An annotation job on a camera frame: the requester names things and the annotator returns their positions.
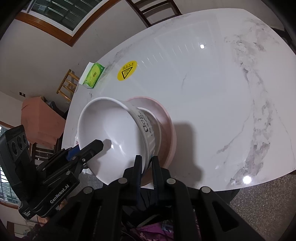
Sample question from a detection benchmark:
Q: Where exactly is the white pink Rabbit bowl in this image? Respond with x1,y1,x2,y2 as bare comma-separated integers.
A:
77,97,162,185

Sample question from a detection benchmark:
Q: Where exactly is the dark chair at left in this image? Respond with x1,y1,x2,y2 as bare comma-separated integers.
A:
29,135,63,166

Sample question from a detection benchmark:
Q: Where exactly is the light bamboo chair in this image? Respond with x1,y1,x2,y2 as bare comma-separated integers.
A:
56,69,80,103

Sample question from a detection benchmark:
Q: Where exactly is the green tissue box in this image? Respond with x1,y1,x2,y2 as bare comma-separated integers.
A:
78,62,105,89

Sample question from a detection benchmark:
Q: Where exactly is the yellow warning sticker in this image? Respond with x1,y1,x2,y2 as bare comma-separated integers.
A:
117,60,137,81

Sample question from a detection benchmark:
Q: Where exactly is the wood framed window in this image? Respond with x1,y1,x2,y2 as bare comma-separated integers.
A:
16,1,118,47

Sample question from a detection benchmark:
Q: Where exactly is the dark wooden chair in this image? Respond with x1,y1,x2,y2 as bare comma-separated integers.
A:
126,0,182,28

